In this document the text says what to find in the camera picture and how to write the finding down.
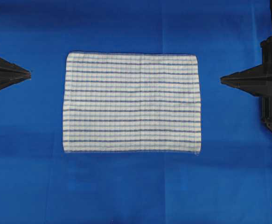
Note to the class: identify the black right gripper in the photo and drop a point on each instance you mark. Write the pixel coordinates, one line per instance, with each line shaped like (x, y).
(254, 87)

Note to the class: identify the blue striped white towel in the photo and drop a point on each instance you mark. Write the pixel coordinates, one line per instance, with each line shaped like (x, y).
(125, 102)

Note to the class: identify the blue table cloth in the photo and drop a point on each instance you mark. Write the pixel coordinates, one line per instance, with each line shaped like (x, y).
(228, 182)

